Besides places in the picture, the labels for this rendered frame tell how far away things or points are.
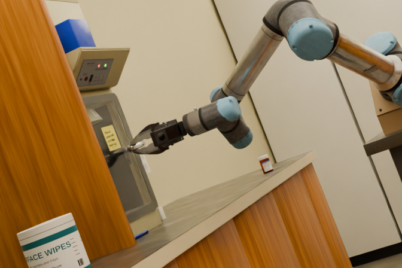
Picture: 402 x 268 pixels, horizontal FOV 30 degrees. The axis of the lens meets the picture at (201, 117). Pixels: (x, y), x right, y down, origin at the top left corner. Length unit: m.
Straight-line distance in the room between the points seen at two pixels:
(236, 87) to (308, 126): 2.83
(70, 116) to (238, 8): 3.26
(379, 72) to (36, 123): 1.01
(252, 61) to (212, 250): 0.59
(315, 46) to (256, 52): 0.24
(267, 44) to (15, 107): 0.75
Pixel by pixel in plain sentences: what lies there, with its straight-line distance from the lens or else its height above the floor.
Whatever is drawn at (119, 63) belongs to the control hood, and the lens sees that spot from 2.40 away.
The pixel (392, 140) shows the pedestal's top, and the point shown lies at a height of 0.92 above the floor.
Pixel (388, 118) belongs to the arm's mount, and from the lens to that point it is 2.59.
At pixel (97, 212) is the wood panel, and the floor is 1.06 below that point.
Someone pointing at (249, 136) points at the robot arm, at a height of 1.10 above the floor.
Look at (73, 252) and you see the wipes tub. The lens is 1.71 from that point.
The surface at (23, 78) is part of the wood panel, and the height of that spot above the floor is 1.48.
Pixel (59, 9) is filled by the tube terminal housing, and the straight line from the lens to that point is 2.39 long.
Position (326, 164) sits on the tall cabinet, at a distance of 5.14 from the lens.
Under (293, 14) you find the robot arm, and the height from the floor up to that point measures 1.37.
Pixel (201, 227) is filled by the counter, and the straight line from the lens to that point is 1.98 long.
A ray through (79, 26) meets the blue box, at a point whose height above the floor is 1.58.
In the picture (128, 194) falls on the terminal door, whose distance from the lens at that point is 2.30.
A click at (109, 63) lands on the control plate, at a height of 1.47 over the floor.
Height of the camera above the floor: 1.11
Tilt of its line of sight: 2 degrees up
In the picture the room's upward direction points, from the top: 21 degrees counter-clockwise
